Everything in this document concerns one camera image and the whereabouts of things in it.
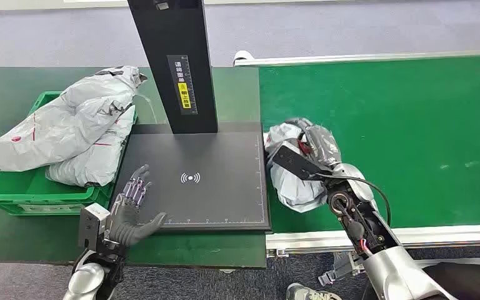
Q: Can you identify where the grey metal conveyor bracket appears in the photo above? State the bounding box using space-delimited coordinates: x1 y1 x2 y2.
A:
317 251 365 288

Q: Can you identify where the black yellow column label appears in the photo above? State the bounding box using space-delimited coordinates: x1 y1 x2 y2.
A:
166 54 199 116

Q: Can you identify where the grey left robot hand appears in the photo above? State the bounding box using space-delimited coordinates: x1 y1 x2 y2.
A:
106 164 168 248

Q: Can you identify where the black garment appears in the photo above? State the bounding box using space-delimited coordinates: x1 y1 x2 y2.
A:
424 261 480 300

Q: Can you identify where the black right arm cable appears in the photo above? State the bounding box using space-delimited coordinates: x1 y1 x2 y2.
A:
315 172 392 228

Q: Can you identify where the wide silver conveyor rail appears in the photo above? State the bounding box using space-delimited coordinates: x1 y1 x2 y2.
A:
264 224 480 269

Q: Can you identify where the black scanner column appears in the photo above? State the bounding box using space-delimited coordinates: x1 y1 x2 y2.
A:
127 0 219 134

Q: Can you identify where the grey red-printed poly mailer package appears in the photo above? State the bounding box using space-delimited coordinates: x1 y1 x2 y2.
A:
264 122 330 214

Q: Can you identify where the thin silver conveyor rail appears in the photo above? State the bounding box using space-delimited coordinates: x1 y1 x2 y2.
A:
233 49 480 68

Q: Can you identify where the clear plastic sheet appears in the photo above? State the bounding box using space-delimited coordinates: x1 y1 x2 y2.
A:
134 92 158 125

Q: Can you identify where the small grey poly mailer package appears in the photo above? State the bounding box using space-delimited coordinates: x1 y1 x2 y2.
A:
45 105 136 188

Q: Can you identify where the green conveyor belt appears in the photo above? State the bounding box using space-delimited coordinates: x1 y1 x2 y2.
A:
258 54 480 234

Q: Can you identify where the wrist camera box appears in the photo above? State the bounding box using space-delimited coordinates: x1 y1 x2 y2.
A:
272 144 333 181
77 202 112 252

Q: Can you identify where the large grey poly mailer package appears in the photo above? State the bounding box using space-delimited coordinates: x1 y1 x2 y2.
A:
0 65 149 173

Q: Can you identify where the grey sneaker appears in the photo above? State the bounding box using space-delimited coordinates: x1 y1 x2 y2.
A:
285 282 343 300

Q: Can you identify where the black scanner base plate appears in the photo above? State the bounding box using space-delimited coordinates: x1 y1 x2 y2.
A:
113 122 272 233

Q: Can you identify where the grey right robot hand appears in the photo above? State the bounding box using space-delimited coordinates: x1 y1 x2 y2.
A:
285 117 344 169

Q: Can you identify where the dark green table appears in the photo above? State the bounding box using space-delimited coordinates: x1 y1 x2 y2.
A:
0 66 268 269

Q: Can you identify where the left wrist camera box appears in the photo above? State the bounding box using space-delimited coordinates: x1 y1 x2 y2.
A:
77 202 112 252

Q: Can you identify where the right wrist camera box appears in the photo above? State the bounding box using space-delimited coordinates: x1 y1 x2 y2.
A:
272 144 333 181

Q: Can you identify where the green plastic crate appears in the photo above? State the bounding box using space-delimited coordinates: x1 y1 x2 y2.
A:
0 91 138 217

